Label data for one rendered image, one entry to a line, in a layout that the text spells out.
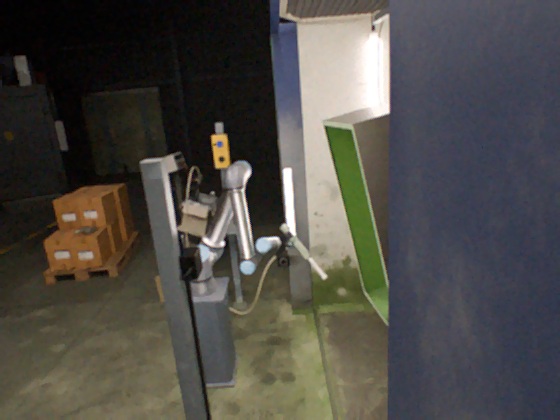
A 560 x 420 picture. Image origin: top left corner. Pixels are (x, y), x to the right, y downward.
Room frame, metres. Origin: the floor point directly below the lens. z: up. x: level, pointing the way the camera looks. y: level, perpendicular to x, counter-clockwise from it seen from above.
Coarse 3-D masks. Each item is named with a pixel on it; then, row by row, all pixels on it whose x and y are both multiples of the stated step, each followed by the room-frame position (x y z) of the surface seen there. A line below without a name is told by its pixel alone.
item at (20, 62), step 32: (0, 64) 9.48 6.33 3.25; (32, 64) 10.49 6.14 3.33; (0, 96) 8.97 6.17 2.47; (32, 96) 9.22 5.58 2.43; (0, 128) 8.85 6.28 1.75; (32, 128) 9.14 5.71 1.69; (0, 160) 8.77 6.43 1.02; (32, 160) 9.06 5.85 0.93; (64, 160) 9.79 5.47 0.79; (0, 192) 8.69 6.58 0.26; (32, 192) 8.99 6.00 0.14; (64, 192) 9.38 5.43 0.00
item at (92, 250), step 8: (80, 232) 4.04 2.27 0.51; (96, 232) 4.01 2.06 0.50; (104, 232) 4.11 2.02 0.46; (72, 240) 3.83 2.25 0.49; (80, 240) 3.83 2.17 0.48; (88, 240) 3.84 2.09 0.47; (96, 240) 3.85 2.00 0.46; (104, 240) 4.06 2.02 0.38; (72, 248) 3.82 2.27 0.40; (80, 248) 3.83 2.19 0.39; (88, 248) 3.84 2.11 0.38; (96, 248) 3.85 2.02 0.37; (104, 248) 4.01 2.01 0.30; (80, 256) 3.83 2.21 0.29; (88, 256) 3.84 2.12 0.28; (96, 256) 3.85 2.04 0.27; (104, 256) 3.95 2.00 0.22; (80, 264) 3.83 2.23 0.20; (88, 264) 3.84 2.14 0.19; (96, 264) 3.85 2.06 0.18
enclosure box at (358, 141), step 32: (352, 128) 1.66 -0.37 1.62; (384, 128) 1.65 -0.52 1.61; (352, 160) 2.25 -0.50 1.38; (384, 160) 1.65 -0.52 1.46; (352, 192) 2.25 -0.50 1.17; (384, 192) 1.65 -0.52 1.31; (352, 224) 2.25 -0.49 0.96; (384, 224) 1.65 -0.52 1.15; (384, 256) 1.65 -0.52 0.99; (384, 288) 2.24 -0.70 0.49; (384, 320) 1.89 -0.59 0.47
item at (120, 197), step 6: (108, 186) 4.89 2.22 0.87; (114, 186) 4.86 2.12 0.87; (120, 186) 4.82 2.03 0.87; (114, 192) 4.63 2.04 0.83; (120, 192) 4.74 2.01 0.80; (126, 192) 4.98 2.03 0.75; (120, 198) 4.69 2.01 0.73; (126, 198) 4.93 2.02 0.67; (120, 204) 4.65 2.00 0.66; (126, 204) 4.88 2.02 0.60; (120, 210) 4.63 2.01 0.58; (126, 210) 4.83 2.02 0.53
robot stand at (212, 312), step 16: (224, 288) 2.13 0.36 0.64; (208, 304) 2.00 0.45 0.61; (224, 304) 2.08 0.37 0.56; (208, 320) 2.00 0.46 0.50; (224, 320) 2.03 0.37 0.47; (208, 336) 2.00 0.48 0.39; (224, 336) 2.02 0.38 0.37; (208, 352) 2.00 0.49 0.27; (224, 352) 2.01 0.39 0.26; (208, 368) 2.00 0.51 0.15; (224, 368) 2.00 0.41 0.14; (208, 384) 2.00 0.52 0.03; (224, 384) 1.99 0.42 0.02
